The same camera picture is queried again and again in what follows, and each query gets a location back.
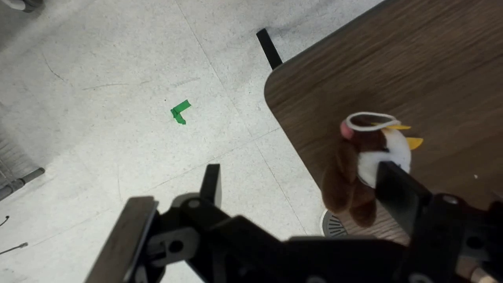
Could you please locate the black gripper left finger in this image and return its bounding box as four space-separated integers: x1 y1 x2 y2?
198 162 224 209

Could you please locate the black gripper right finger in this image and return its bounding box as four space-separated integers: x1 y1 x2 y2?
374 161 437 238

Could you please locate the brown and white plush toy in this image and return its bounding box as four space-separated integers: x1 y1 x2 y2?
319 110 424 228

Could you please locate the round metal floor drain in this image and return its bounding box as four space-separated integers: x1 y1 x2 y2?
319 208 358 241

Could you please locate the green floor tape mark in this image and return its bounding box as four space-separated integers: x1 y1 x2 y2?
169 99 193 126

